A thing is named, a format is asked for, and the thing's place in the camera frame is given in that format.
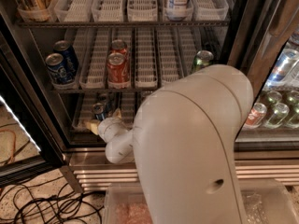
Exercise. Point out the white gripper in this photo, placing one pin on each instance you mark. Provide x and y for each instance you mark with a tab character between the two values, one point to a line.
107	128

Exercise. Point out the redbull can shelf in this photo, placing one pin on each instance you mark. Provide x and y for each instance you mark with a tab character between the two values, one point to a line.
99	111
106	100

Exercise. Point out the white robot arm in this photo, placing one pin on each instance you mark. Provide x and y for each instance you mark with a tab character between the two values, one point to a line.
182	143

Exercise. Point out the front red coke can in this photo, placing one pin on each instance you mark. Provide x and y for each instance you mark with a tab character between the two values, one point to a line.
117	68

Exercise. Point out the red coke can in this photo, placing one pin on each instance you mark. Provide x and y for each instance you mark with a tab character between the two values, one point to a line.
119	46
117	68

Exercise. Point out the stainless steel fridge base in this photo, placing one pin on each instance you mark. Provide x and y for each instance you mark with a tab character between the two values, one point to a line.
90	171

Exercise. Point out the rear red coke can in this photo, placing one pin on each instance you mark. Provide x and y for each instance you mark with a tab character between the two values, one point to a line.
119	46

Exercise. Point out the front blue pepsi can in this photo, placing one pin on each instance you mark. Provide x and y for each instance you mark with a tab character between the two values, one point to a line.
58	70

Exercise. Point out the blue pepsi can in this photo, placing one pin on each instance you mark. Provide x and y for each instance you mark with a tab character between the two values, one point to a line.
58	70
66	49

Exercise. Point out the open fridge door left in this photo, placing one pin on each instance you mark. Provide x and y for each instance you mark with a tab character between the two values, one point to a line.
18	105

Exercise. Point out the rear blue pepsi can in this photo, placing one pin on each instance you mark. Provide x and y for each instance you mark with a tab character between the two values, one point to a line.
66	49

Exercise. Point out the green soda can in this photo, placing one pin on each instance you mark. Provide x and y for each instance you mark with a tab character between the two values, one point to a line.
202	59

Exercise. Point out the red can behind glass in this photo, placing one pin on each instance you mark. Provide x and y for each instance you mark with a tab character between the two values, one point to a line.
255	116

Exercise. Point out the closed glass fridge door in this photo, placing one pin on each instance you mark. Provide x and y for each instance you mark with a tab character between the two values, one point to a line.
262	28

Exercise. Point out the large redbull can behind glass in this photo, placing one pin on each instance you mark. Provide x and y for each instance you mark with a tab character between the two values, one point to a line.
283	66

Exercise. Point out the left clear plastic bin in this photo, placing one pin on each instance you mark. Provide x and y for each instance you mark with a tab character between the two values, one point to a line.
120	193

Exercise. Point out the clear plastic bin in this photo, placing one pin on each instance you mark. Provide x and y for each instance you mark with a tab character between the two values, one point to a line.
120	193
277	201

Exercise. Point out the pink bubble wrap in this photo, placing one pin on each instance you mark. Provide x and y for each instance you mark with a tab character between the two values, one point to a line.
132	213

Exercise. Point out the clear bubble wrap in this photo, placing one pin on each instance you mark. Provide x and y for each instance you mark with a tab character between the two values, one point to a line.
254	208

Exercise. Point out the right clear plastic bin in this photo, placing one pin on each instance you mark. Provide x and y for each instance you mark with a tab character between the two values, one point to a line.
277	201

